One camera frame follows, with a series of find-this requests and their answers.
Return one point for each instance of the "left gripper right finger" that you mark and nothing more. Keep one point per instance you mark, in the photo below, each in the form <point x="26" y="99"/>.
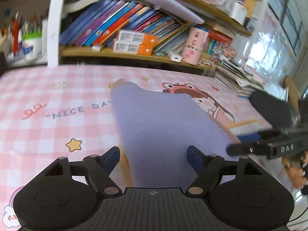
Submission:
<point x="196" y="159"/>

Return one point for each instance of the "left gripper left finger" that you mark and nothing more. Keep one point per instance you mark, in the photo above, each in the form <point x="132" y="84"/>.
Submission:
<point x="111" y="158"/>

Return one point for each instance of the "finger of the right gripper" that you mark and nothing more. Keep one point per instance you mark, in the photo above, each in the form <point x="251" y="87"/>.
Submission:
<point x="250" y="137"/>
<point x="248" y="148"/>

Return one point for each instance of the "lavender cloth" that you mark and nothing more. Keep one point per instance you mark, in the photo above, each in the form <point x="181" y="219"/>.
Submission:
<point x="157" y="128"/>

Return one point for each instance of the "black storage pouch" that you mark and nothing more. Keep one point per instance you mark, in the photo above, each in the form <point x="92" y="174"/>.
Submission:
<point x="280" y="114"/>

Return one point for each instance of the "stack of magazines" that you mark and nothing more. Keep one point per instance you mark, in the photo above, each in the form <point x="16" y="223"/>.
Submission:
<point x="242" y="81"/>

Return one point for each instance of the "pink cartoon desk mat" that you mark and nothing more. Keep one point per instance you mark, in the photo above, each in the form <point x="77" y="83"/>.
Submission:
<point x="66" y="111"/>

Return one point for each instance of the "white usb charger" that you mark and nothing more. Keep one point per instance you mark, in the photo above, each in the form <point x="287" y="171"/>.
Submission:
<point x="174" y="57"/>

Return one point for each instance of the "lower orange white box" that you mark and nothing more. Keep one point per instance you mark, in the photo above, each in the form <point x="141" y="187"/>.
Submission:
<point x="132" y="48"/>

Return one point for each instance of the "orange white box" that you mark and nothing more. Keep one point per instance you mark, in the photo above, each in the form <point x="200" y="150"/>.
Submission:
<point x="132" y="48"/>
<point x="137" y="37"/>

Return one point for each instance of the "red books stack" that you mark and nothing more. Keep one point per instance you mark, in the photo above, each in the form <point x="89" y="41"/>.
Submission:
<point x="218" y="44"/>

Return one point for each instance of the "pink sticker tumbler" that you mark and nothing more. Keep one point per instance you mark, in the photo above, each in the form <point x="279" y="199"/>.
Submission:
<point x="194" y="45"/>

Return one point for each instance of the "upper orange white box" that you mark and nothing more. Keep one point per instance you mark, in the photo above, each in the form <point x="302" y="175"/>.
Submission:
<point x="137" y="37"/>

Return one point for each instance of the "white pen holder box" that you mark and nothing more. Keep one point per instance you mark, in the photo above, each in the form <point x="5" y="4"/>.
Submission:
<point x="237" y="12"/>

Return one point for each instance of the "white wooden bookshelf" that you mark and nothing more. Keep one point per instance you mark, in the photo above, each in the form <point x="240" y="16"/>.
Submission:
<point x="61" y="13"/>

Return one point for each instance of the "row of leaning books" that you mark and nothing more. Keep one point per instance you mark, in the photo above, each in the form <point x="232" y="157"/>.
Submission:
<point x="99" y="23"/>

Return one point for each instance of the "white green lid jar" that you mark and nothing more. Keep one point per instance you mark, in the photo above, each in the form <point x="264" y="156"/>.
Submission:
<point x="29" y="48"/>

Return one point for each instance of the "white long desk lamp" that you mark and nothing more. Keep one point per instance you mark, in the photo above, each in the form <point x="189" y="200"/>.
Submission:
<point x="177" y="9"/>

